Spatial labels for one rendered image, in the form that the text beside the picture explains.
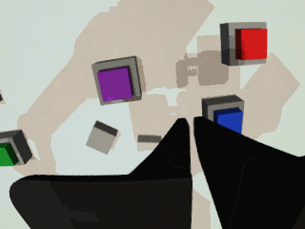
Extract red button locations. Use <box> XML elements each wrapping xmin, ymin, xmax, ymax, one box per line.
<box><xmin>220</xmin><ymin>22</ymin><xmax>268</xmax><ymax>66</ymax></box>

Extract blue button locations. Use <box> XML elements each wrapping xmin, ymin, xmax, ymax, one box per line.
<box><xmin>202</xmin><ymin>95</ymin><xmax>244</xmax><ymax>134</ymax></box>

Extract purple button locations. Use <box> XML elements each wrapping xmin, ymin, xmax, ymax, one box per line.
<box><xmin>91</xmin><ymin>54</ymin><xmax>142</xmax><ymax>106</ymax></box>

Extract green button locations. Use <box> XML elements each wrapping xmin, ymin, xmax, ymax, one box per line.
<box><xmin>0</xmin><ymin>129</ymin><xmax>33</xmax><ymax>167</ymax></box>

